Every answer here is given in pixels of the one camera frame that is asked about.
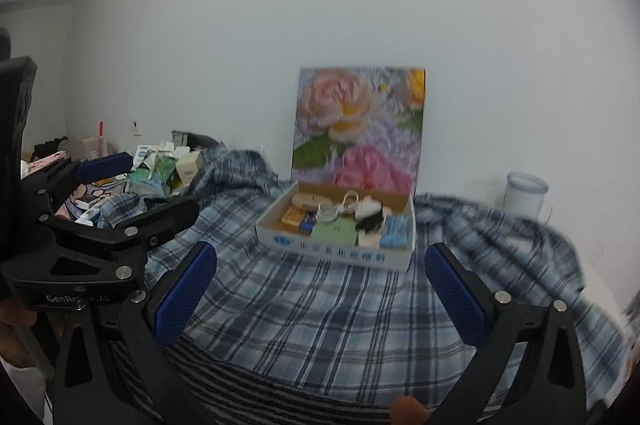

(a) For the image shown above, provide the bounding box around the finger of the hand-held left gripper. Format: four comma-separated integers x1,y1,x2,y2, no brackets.
22,151,134,216
40,196,201,256

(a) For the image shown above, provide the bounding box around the green felt pouch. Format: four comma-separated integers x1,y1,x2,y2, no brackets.
311,221,359,249

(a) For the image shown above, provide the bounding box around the white charging cable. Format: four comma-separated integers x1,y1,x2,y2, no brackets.
339,190,362,214

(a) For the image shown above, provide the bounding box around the yellow tissue packet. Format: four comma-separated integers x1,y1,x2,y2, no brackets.
280,209,317,233

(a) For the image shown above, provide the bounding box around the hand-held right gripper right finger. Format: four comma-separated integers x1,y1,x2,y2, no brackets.
424,242,587,425

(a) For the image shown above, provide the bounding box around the cardboard box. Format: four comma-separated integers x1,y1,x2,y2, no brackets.
254,180,417,273

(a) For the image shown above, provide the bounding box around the dark box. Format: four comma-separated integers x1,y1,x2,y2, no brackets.
171,131,219,152

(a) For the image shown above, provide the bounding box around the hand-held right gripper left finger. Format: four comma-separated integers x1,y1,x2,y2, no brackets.
52,241,219,425

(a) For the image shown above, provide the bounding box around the grey striped bed sheet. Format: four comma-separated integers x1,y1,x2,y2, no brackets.
105,340,501,425

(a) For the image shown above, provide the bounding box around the person's right hand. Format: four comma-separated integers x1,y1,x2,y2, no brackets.
390,396,432,425

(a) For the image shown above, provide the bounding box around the white enamel mug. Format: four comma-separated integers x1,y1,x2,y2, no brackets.
505,172,549,219

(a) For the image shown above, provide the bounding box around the person's left hand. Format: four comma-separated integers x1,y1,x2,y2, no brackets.
0,304,40,368

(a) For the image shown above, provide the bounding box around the cartoon printed item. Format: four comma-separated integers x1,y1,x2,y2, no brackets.
65,182,126,216

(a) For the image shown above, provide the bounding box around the small white carton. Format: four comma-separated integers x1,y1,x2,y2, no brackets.
174,150,206,186

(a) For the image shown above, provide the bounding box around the pile of green packets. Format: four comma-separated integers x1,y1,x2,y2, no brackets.
125,154,177,196

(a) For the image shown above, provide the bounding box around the blue plaid cloth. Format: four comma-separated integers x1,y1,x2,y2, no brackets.
95,145,632,412

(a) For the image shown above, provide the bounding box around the floral painting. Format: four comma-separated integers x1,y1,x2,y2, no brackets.
291,66,426,196

